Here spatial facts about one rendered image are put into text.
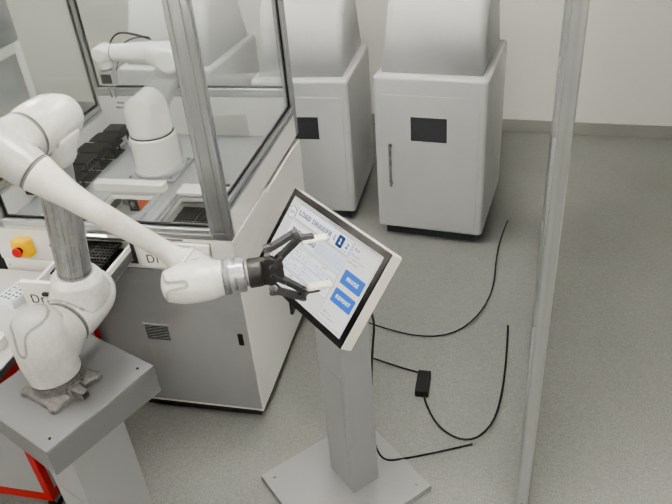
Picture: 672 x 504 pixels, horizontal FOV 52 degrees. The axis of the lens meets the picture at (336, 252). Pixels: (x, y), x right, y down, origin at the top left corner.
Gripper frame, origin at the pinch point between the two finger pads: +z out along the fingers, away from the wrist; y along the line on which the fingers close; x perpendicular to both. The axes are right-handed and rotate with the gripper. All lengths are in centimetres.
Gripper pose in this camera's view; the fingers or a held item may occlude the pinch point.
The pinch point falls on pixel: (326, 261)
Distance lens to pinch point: 175.8
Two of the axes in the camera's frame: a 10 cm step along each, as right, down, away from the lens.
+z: 9.8, -1.5, 1.0
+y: -0.9, -8.7, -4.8
